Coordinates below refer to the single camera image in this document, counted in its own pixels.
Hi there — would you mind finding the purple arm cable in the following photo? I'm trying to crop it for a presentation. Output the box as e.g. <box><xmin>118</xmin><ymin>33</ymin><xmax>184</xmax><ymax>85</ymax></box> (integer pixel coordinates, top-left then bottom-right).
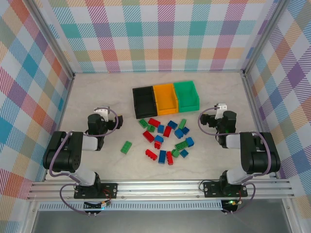
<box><xmin>198</xmin><ymin>106</ymin><xmax>272</xmax><ymax>216</ymax></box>
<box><xmin>49</xmin><ymin>108</ymin><xmax>120</xmax><ymax>216</ymax></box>

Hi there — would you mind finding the aluminium frame post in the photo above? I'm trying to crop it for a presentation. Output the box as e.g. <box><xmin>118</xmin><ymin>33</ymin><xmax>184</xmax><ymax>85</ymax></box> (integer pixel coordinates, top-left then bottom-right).
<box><xmin>242</xmin><ymin>0</ymin><xmax>291</xmax><ymax>76</ymax></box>
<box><xmin>25</xmin><ymin>0</ymin><xmax>75</xmax><ymax>80</ymax></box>

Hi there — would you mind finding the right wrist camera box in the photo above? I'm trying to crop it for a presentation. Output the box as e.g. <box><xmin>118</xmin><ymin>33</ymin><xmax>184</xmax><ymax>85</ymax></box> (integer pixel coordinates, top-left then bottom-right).
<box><xmin>213</xmin><ymin>103</ymin><xmax>228</xmax><ymax>119</ymax></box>

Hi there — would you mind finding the yellow plastic bin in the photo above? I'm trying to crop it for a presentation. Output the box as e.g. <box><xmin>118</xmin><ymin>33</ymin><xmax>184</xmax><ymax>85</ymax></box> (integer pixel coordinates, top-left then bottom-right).
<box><xmin>152</xmin><ymin>83</ymin><xmax>179</xmax><ymax>117</ymax></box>

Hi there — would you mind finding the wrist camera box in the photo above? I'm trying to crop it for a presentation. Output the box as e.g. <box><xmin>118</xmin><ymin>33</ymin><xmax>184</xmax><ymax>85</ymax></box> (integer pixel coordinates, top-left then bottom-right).
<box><xmin>94</xmin><ymin>106</ymin><xmax>111</xmax><ymax>121</ymax></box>
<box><xmin>213</xmin><ymin>103</ymin><xmax>228</xmax><ymax>119</ymax></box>

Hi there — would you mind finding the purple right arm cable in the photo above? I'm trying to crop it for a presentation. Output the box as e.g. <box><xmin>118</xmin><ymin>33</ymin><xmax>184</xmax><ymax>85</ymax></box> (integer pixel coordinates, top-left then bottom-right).
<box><xmin>198</xmin><ymin>106</ymin><xmax>272</xmax><ymax>216</ymax></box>

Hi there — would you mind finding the white slotted cable duct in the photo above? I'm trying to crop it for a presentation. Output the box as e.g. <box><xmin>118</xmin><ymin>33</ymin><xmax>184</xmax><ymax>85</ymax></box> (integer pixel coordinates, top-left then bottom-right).
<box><xmin>38</xmin><ymin>203</ymin><xmax>223</xmax><ymax>211</ymax></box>

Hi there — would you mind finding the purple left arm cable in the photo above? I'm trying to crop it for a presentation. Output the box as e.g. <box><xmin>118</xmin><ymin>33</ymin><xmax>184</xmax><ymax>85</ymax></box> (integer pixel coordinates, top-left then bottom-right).
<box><xmin>49</xmin><ymin>108</ymin><xmax>120</xmax><ymax>216</ymax></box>

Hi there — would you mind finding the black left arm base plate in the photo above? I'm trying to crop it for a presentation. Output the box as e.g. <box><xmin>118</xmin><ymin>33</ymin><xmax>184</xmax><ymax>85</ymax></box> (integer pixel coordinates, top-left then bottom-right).
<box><xmin>74</xmin><ymin>183</ymin><xmax>119</xmax><ymax>200</ymax></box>

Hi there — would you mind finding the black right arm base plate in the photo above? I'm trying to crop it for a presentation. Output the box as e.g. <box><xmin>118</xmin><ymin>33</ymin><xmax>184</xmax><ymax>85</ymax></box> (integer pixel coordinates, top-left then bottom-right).
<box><xmin>203</xmin><ymin>181</ymin><xmax>248</xmax><ymax>198</ymax></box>

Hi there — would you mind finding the black plastic bin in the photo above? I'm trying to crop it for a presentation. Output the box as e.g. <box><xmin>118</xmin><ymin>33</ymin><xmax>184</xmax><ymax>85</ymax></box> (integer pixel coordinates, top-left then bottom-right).
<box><xmin>132</xmin><ymin>85</ymin><xmax>158</xmax><ymax>119</ymax></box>

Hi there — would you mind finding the small controller board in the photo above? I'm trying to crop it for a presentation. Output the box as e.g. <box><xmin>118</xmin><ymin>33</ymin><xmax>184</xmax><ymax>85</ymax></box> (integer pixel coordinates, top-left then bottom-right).
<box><xmin>83</xmin><ymin>200</ymin><xmax>113</xmax><ymax>216</ymax></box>
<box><xmin>221</xmin><ymin>198</ymin><xmax>244</xmax><ymax>216</ymax></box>

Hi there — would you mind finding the aluminium mounting rail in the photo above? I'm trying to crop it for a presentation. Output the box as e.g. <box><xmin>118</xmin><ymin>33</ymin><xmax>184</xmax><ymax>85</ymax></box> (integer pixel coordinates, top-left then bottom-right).
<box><xmin>26</xmin><ymin>179</ymin><xmax>295</xmax><ymax>201</ymax></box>

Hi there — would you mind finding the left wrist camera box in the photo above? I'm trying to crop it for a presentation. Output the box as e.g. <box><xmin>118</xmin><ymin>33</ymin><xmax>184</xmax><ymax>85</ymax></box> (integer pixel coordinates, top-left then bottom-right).
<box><xmin>94</xmin><ymin>106</ymin><xmax>111</xmax><ymax>121</ymax></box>

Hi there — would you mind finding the green plastic bin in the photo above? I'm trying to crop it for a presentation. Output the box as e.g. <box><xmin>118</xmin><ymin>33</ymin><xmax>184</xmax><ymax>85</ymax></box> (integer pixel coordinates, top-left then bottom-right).
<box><xmin>173</xmin><ymin>80</ymin><xmax>201</xmax><ymax>114</ymax></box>

